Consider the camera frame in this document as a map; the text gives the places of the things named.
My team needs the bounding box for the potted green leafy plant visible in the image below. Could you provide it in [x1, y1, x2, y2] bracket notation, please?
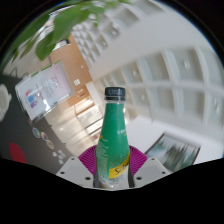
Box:
[0, 0, 131, 73]

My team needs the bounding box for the clear acrylic sign stand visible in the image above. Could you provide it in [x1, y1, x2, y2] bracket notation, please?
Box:
[14, 60, 73, 122]

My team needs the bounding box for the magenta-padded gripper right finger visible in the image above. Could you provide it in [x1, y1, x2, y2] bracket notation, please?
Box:
[127, 144, 172, 190]

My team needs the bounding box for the green plastic drink bottle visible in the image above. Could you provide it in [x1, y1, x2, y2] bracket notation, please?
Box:
[93, 86, 132, 190]

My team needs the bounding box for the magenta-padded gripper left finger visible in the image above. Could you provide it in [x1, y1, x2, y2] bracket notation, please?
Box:
[55, 144, 99, 190]

